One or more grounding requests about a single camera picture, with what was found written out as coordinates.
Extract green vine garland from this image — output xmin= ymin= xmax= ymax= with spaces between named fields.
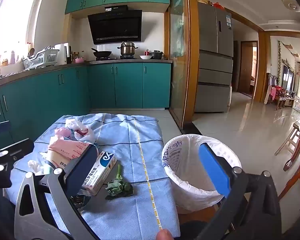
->
xmin=277 ymin=41 xmax=283 ymax=85

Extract pink plastic wrapper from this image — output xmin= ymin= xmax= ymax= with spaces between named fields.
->
xmin=54 ymin=127 xmax=74 ymax=142

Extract black wok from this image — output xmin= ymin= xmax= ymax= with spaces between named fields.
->
xmin=91 ymin=48 xmax=112 ymax=58

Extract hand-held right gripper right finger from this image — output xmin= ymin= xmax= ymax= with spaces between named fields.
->
xmin=197 ymin=142 xmax=283 ymax=240

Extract steel cooking pot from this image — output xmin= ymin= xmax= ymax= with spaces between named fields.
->
xmin=117 ymin=41 xmax=139 ymax=56

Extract carved wooden armchair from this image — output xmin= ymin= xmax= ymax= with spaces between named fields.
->
xmin=267 ymin=73 xmax=288 ymax=109

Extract pink tissue packet wrapper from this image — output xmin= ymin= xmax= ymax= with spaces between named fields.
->
xmin=48 ymin=140 xmax=97 ymax=174

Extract black range hood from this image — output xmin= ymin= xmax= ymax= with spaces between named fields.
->
xmin=87 ymin=5 xmax=143 ymax=45

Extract black gas stove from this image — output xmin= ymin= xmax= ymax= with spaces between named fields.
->
xmin=96 ymin=55 xmax=138 ymax=61

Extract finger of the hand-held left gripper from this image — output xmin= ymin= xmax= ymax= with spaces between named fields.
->
xmin=0 ymin=138 xmax=35 ymax=173
xmin=0 ymin=120 xmax=10 ymax=137

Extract teal base cabinets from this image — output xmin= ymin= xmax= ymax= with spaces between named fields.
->
xmin=0 ymin=59 xmax=173 ymax=150

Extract silver multi-door refrigerator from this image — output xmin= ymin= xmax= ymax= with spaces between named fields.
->
xmin=194 ymin=2 xmax=234 ymax=113

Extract person's right hand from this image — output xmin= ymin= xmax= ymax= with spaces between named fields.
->
xmin=157 ymin=229 xmax=174 ymax=240

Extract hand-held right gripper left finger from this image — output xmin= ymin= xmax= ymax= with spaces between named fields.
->
xmin=14 ymin=142 xmax=100 ymax=240

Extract green vegetable leaf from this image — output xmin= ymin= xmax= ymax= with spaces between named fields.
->
xmin=104 ymin=164 xmax=134 ymax=200

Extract brown wooden interior door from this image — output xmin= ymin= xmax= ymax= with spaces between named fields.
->
xmin=237 ymin=41 xmax=258 ymax=95

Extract kitchen window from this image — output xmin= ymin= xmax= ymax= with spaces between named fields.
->
xmin=0 ymin=0 xmax=40 ymax=55

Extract shiny foil candy wrapper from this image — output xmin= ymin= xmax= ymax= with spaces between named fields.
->
xmin=70 ymin=189 xmax=92 ymax=208

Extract wooden framed glass sliding door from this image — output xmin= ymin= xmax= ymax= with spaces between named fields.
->
xmin=164 ymin=0 xmax=200 ymax=130

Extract red-brown wooden chair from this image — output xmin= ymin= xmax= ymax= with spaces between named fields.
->
xmin=277 ymin=147 xmax=300 ymax=205

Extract black television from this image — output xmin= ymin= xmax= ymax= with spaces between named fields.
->
xmin=283 ymin=65 xmax=294 ymax=92

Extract wooden stool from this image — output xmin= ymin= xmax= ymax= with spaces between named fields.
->
xmin=274 ymin=126 xmax=298 ymax=155

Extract white blue medicine box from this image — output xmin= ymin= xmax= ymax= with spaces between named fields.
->
xmin=81 ymin=151 xmax=117 ymax=196

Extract white tissue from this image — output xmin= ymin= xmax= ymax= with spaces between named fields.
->
xmin=27 ymin=159 xmax=49 ymax=175

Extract white dish rack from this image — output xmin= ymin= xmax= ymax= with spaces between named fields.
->
xmin=23 ymin=46 xmax=60 ymax=70

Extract light blue checked tablecloth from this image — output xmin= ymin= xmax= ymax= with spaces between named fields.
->
xmin=4 ymin=113 xmax=180 ymax=239

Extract round bin with white liner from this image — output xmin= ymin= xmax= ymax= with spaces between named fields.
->
xmin=161 ymin=134 xmax=243 ymax=215

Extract white plastic bag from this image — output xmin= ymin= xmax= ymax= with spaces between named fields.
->
xmin=65 ymin=119 xmax=99 ymax=143

